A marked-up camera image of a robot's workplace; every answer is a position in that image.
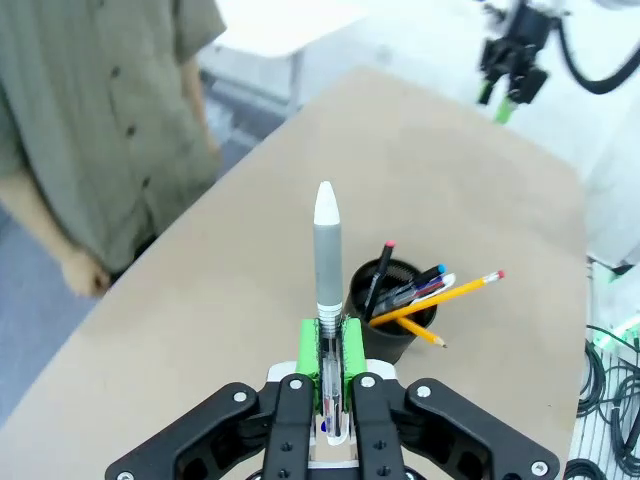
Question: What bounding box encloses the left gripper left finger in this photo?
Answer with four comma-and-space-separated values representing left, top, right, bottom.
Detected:
104, 318, 322, 480

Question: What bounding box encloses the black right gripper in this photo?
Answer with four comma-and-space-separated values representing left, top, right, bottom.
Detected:
476, 3, 555, 126

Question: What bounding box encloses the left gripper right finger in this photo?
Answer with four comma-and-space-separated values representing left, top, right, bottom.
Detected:
341, 318, 561, 480

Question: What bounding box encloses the black pen with pink cap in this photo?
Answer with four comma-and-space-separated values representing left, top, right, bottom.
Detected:
362, 239, 398, 322

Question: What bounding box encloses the clear pen with white cap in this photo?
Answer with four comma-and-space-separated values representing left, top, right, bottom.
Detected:
383, 271, 458, 314

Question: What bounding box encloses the black pen with blue cap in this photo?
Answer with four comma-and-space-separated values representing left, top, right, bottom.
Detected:
378, 263, 448, 307

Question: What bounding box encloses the grey white clear pen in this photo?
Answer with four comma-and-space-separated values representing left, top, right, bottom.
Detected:
311, 180, 348, 447

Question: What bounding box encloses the person's left forearm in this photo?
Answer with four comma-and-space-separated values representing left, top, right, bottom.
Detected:
178, 57, 224, 169

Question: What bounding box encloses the person's right forearm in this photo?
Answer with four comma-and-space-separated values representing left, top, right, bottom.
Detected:
0, 167, 89, 271

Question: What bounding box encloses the black mesh pen holder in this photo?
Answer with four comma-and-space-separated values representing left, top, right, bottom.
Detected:
346, 256, 440, 367

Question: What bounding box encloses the person's right hand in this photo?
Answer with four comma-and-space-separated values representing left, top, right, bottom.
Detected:
60, 246, 113, 298

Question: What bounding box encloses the white side table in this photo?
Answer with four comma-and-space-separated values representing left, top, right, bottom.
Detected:
208, 0, 374, 110

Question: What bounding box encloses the person in olive shirt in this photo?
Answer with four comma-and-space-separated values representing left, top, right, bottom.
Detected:
0, 0, 229, 275

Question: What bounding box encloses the black cable conduit right arm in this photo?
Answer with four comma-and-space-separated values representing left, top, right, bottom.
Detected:
553, 17, 640, 97

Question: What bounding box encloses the black floor cable bundle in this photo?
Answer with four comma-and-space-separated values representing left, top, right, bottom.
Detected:
563, 323, 640, 480

